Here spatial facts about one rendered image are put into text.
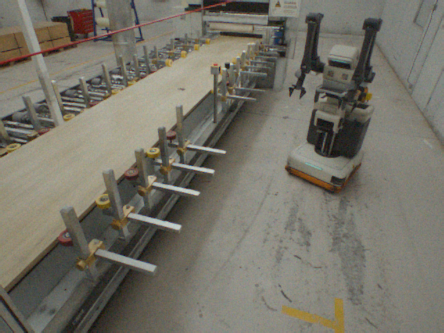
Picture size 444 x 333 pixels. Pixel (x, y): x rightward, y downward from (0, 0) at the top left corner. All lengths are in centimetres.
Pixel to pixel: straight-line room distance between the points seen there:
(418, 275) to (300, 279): 90
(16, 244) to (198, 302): 119
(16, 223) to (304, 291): 180
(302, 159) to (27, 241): 245
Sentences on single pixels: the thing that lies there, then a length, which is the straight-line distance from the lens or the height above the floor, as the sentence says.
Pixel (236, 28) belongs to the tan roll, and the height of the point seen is 105.
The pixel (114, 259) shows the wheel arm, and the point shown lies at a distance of 136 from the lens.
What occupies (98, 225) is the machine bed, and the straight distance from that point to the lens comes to 176.
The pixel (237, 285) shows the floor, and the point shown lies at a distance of 223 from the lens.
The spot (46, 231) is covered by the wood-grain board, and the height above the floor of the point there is 90.
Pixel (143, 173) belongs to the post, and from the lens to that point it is 159.
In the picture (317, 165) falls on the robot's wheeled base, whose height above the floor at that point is 27.
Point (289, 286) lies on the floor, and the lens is 228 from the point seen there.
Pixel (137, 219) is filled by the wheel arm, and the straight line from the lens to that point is 151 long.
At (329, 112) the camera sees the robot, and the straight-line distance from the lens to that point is 285.
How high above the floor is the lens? 187
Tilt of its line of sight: 34 degrees down
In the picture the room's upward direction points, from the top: 1 degrees clockwise
